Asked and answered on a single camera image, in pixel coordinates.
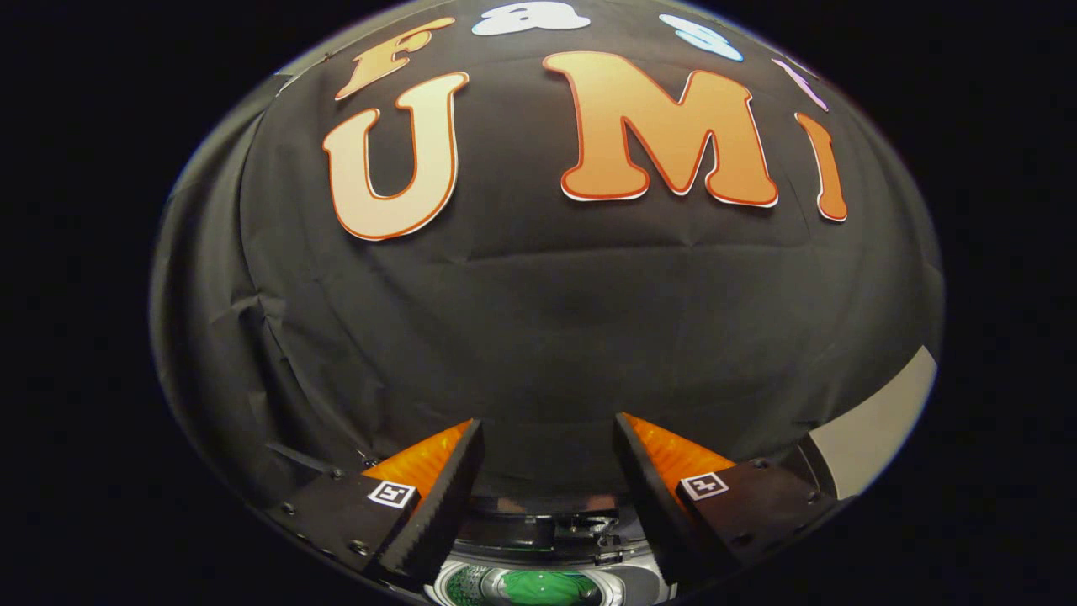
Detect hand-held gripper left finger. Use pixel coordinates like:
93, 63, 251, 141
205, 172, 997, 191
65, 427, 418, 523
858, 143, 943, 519
268, 418, 486, 588

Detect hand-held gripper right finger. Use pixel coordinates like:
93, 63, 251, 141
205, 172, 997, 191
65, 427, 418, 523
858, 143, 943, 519
612, 412, 842, 587

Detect silver washing machine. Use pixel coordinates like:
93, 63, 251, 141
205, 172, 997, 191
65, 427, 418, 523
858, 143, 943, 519
425, 497, 678, 606

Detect green polo shirt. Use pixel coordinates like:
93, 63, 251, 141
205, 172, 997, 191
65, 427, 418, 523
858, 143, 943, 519
496, 570, 600, 606

